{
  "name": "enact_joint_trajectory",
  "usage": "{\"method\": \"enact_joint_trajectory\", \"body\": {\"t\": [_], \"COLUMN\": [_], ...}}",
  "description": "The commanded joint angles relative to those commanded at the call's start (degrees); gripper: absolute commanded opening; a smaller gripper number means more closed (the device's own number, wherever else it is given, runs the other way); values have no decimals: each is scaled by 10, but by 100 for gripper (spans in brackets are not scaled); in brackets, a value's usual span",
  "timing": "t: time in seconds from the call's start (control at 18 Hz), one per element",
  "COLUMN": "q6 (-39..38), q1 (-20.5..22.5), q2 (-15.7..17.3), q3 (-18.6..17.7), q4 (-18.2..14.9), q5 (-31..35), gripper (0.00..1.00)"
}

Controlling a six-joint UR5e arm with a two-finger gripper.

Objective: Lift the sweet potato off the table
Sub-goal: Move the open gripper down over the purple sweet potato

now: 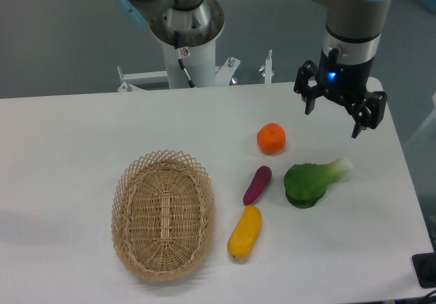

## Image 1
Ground orange tangerine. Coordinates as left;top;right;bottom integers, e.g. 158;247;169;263
256;123;286;154

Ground black device at table edge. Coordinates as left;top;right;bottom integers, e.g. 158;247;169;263
411;252;435;289

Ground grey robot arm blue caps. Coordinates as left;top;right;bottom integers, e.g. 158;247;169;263
114;0;391;136

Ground black cable on pedestal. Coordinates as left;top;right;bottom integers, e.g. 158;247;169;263
173;31;196;89

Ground yellow mango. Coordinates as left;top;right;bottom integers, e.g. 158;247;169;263
228;205;262;260

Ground green bok choy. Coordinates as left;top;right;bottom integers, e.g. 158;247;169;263
283;157;353;209

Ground purple sweet potato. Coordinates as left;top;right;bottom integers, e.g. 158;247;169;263
243;166;272;205

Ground woven wicker basket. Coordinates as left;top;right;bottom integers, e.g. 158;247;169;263
111;150;215;282

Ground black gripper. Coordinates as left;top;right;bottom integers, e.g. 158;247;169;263
294;51;388;138

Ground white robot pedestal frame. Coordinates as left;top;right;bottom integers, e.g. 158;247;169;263
116;40;275;92

